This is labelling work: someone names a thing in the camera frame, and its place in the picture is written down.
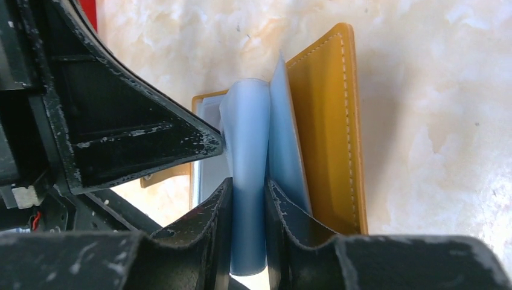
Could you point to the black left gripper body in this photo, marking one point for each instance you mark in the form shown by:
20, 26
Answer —
29, 201

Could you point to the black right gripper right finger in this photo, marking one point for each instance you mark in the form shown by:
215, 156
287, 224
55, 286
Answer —
302, 253

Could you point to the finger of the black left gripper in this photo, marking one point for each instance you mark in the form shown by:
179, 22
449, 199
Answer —
111, 126

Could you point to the red white grid card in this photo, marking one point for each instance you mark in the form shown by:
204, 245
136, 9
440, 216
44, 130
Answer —
90, 9

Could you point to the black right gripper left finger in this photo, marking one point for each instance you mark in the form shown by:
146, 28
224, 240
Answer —
191, 253

